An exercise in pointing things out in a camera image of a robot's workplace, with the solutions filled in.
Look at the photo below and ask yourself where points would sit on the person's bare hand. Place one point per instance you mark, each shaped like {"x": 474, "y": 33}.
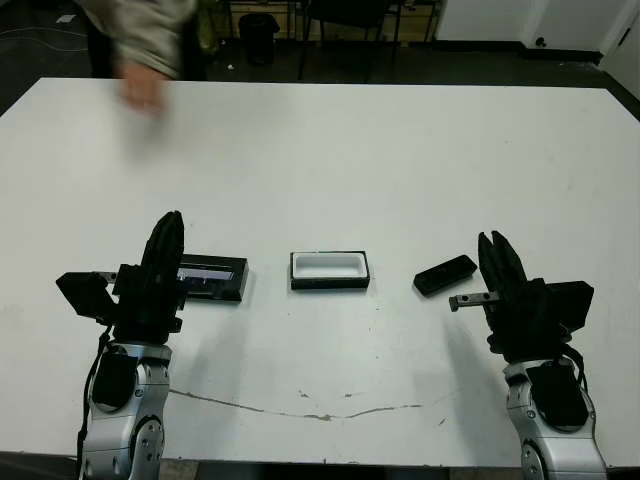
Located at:
{"x": 142, "y": 90}

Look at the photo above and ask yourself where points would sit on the black folding chair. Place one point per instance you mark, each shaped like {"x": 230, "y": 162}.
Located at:
{"x": 350, "y": 15}

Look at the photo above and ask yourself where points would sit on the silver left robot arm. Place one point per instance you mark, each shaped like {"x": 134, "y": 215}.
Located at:
{"x": 125, "y": 425}

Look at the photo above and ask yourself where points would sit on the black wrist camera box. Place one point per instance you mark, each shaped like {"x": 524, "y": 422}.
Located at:
{"x": 570, "y": 305}
{"x": 82, "y": 295}

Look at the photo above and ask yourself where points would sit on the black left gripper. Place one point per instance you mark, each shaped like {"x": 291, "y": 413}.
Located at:
{"x": 145, "y": 315}

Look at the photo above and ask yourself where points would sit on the black box with white insert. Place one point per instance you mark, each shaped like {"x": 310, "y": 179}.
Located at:
{"x": 330, "y": 267}

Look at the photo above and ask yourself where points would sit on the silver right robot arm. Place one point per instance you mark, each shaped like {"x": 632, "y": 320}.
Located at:
{"x": 550, "y": 440}

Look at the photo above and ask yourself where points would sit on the forearm in beige sleeve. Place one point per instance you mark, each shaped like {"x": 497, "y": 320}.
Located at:
{"x": 145, "y": 35}

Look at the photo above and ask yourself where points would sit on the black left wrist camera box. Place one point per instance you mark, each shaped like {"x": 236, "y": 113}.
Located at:
{"x": 82, "y": 295}

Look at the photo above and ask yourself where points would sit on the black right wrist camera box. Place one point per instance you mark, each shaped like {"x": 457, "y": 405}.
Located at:
{"x": 570, "y": 305}

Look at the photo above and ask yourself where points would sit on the slim black camera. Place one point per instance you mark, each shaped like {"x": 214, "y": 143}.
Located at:
{"x": 445, "y": 274}

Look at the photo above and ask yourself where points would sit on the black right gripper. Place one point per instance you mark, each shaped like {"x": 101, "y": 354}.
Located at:
{"x": 525, "y": 325}

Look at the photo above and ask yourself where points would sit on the black box lid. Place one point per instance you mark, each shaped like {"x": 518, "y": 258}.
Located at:
{"x": 215, "y": 280}

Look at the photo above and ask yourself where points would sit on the black trash bin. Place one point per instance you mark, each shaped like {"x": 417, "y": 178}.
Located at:
{"x": 257, "y": 37}

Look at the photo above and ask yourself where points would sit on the white paper sheet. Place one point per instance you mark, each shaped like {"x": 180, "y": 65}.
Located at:
{"x": 65, "y": 19}

